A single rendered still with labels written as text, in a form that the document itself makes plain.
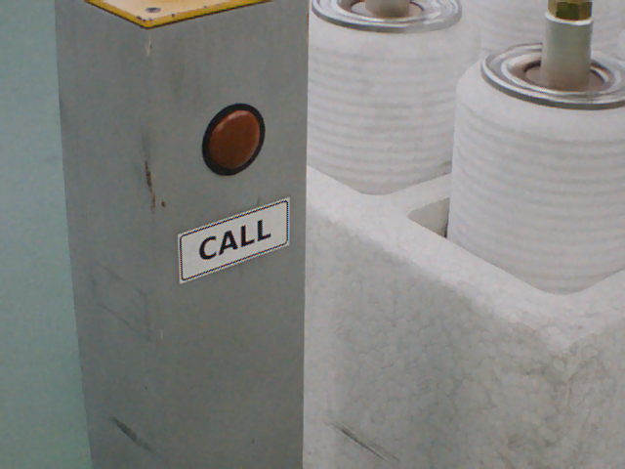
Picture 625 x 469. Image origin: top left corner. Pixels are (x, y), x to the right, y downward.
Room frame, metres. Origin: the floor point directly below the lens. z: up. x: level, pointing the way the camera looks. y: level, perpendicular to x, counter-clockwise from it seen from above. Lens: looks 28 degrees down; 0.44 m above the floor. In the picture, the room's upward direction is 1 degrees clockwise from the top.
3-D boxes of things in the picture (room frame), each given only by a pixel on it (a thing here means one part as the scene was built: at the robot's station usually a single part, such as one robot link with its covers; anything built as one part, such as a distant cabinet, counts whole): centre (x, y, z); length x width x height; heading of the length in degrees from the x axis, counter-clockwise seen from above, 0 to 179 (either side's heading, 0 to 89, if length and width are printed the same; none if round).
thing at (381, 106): (0.61, -0.03, 0.16); 0.10 x 0.10 x 0.18
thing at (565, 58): (0.52, -0.11, 0.26); 0.02 x 0.02 x 0.03
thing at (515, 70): (0.52, -0.11, 0.25); 0.08 x 0.08 x 0.01
